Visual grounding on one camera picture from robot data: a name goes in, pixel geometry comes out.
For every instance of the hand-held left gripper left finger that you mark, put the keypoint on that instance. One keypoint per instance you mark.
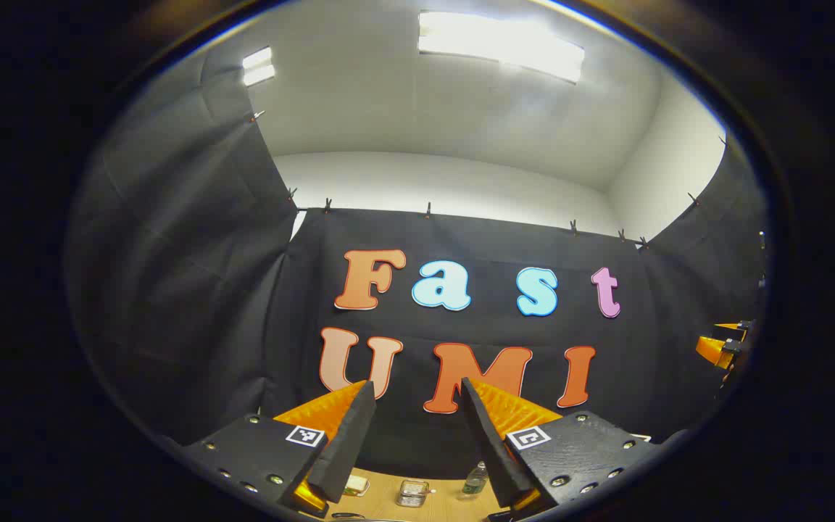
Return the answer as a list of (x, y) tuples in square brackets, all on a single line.
[(349, 442)]

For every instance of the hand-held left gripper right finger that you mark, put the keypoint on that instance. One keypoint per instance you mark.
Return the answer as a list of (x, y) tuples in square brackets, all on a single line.
[(490, 449)]

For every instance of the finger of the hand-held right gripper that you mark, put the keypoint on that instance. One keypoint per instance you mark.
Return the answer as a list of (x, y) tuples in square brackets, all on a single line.
[(735, 328), (715, 351)]

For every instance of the clear plastic water bottle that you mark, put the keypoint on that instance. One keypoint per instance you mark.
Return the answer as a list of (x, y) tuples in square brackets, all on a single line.
[(474, 482)]

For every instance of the sandwich on white plate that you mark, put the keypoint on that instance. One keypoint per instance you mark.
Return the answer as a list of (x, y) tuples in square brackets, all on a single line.
[(356, 486)]

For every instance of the black backdrop cloth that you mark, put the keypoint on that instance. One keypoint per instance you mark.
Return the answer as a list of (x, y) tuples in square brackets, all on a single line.
[(243, 290)]

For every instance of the large ceiling light panel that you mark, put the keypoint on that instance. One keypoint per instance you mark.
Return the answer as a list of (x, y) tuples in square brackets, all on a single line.
[(504, 47)]

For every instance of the small ceiling light panel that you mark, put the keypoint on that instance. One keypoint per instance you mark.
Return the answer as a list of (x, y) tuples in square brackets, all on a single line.
[(258, 67)]

